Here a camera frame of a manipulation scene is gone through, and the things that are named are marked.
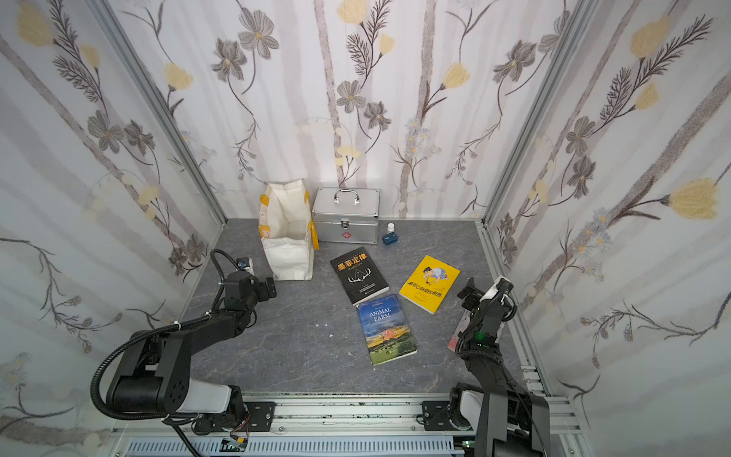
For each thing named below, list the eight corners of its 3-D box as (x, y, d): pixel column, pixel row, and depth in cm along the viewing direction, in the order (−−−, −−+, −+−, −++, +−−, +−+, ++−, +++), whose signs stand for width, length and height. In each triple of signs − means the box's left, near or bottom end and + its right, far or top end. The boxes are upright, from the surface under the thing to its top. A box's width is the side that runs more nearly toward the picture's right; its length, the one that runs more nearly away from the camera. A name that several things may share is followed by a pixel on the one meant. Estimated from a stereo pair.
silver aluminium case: (316, 245, 115) (309, 215, 101) (321, 216, 125) (315, 186, 112) (378, 245, 115) (379, 215, 101) (378, 216, 125) (379, 186, 112)
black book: (352, 308, 97) (352, 305, 95) (330, 264, 109) (329, 260, 107) (389, 291, 101) (389, 288, 99) (363, 250, 113) (363, 247, 111)
